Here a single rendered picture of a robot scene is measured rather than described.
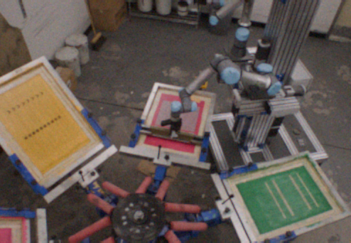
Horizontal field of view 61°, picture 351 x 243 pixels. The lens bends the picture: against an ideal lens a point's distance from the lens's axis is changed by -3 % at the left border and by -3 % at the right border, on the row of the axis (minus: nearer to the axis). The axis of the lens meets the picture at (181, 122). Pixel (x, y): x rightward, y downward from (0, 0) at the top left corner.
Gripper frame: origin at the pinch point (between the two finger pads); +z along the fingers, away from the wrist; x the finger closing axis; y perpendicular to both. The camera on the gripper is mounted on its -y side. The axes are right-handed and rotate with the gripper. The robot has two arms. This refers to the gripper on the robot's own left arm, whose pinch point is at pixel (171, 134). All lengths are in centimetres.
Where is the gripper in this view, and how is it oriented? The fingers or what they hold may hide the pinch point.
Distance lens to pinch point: 246.3
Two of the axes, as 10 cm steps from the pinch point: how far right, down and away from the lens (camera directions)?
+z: -0.6, 6.6, 7.5
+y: 9.8, 1.9, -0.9
